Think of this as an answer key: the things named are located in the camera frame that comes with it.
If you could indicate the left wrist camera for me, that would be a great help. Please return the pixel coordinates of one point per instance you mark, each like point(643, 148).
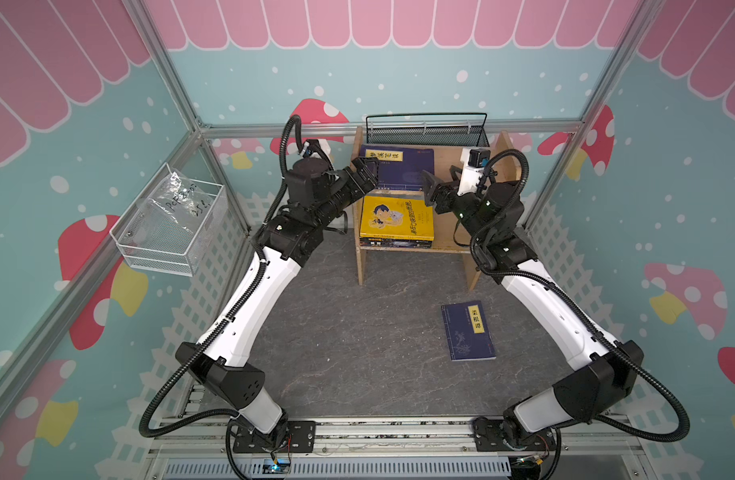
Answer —
point(314, 148)

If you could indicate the dark blue book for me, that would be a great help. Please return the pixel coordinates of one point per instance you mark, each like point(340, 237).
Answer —
point(466, 332)
point(400, 168)

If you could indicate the white wire mesh basket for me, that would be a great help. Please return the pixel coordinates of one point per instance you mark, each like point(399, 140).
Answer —
point(150, 242)

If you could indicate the clear plastic bag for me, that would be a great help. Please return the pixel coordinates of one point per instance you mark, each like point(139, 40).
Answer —
point(182, 201)

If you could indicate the black deer antler book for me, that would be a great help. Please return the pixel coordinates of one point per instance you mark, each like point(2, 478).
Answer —
point(395, 243)

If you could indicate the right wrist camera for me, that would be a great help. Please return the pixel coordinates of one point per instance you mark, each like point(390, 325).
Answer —
point(473, 160)

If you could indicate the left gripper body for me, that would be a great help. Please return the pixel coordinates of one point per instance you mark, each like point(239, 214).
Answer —
point(346, 190)

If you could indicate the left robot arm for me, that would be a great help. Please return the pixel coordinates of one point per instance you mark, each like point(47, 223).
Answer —
point(219, 360)

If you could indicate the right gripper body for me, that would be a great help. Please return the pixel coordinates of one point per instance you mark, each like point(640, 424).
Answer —
point(440, 196)

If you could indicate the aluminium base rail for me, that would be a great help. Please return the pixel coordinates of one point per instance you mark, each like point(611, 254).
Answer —
point(400, 448)

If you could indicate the black wire mesh basket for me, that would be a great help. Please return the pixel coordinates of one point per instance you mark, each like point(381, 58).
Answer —
point(463, 129)

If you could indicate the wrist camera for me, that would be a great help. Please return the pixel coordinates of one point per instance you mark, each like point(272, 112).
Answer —
point(314, 148)
point(473, 160)

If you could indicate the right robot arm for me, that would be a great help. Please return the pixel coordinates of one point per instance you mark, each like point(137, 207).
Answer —
point(604, 369)

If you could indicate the yellow cartoon book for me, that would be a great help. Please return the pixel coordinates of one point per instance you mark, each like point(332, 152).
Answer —
point(397, 218)

